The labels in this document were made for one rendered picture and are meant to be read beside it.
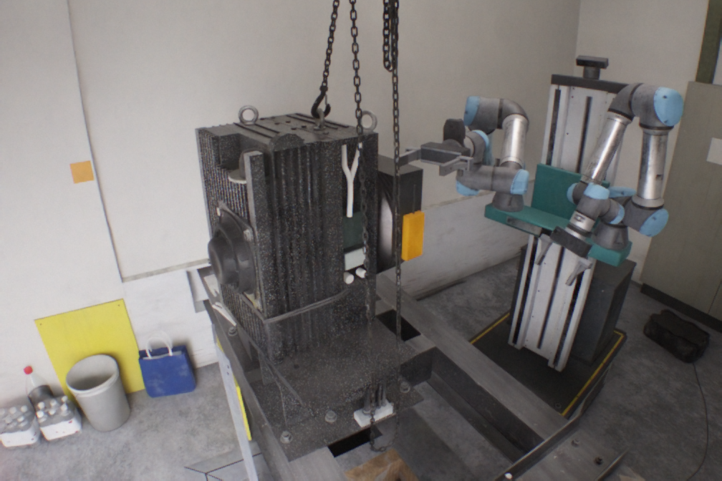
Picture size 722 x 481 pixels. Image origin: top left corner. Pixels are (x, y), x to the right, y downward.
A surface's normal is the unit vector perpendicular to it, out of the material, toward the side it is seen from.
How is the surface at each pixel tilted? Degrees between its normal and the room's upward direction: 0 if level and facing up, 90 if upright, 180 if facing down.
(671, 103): 82
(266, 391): 0
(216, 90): 90
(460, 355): 0
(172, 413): 0
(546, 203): 90
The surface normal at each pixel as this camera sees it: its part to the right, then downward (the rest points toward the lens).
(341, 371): 0.00, -0.92
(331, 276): 0.61, 0.30
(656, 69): -0.86, 0.19
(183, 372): 0.33, 0.34
